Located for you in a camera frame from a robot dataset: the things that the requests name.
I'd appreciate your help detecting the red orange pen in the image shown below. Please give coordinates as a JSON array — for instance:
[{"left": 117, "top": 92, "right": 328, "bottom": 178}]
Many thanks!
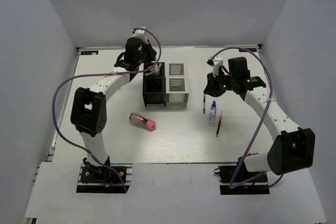
[{"left": 215, "top": 110, "right": 224, "bottom": 137}]

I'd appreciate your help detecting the yellow capped white marker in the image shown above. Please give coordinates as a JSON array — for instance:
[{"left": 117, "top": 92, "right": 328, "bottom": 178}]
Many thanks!
[{"left": 144, "top": 71, "right": 159, "bottom": 76}]

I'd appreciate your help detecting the pink marker set bottle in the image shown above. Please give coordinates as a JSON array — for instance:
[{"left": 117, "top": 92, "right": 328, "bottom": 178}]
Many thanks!
[{"left": 129, "top": 113, "right": 156, "bottom": 131}]

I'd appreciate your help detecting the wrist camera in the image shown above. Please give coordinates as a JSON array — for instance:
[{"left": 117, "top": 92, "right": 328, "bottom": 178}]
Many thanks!
[
  {"left": 207, "top": 56, "right": 223, "bottom": 77},
  {"left": 132, "top": 26, "right": 147, "bottom": 44}
]

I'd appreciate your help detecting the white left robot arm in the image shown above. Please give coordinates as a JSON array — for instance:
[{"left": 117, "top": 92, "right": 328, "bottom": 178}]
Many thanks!
[{"left": 70, "top": 35, "right": 156, "bottom": 182}]

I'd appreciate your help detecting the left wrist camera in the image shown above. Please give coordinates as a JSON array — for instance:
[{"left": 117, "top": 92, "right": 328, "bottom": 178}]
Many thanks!
[{"left": 132, "top": 26, "right": 147, "bottom": 44}]

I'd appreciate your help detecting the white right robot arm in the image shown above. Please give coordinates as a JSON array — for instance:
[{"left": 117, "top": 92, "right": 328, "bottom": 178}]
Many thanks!
[{"left": 204, "top": 57, "right": 315, "bottom": 182}]

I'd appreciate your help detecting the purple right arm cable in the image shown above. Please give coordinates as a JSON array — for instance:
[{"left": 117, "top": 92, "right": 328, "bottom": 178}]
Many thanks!
[{"left": 209, "top": 47, "right": 283, "bottom": 189}]

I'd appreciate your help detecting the black XDOF logo sticker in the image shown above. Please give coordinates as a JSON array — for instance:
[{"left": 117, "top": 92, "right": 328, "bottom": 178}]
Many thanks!
[{"left": 80, "top": 50, "right": 99, "bottom": 55}]

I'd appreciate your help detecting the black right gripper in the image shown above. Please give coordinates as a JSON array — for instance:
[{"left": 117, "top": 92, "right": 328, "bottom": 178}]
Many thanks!
[{"left": 204, "top": 69, "right": 237, "bottom": 98}]

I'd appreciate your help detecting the black slotted organizer box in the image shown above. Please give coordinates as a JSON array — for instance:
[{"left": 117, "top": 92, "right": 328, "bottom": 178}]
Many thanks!
[{"left": 142, "top": 62, "right": 166, "bottom": 107}]

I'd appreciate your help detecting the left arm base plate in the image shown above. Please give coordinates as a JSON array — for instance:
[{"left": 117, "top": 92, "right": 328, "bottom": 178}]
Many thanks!
[{"left": 76, "top": 164, "right": 132, "bottom": 194}]

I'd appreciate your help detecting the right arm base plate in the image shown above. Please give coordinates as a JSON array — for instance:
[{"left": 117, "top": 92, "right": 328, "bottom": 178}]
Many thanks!
[{"left": 214, "top": 165, "right": 270, "bottom": 196}]

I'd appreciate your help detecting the clear spray bottle blue cap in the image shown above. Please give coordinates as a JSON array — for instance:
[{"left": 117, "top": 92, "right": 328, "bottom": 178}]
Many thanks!
[{"left": 208, "top": 101, "right": 217, "bottom": 126}]

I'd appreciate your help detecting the green pen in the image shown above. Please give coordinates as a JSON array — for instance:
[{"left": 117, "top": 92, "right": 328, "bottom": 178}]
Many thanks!
[{"left": 203, "top": 94, "right": 206, "bottom": 114}]

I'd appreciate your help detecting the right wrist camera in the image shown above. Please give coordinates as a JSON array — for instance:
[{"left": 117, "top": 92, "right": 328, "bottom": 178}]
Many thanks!
[{"left": 207, "top": 56, "right": 223, "bottom": 77}]

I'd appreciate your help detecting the right XDOF logo sticker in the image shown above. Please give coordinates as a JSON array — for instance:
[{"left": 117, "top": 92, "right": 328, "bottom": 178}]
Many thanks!
[{"left": 239, "top": 48, "right": 258, "bottom": 52}]

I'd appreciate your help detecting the white slotted organizer box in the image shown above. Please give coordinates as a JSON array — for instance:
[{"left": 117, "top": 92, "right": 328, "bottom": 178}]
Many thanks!
[{"left": 165, "top": 62, "right": 189, "bottom": 107}]

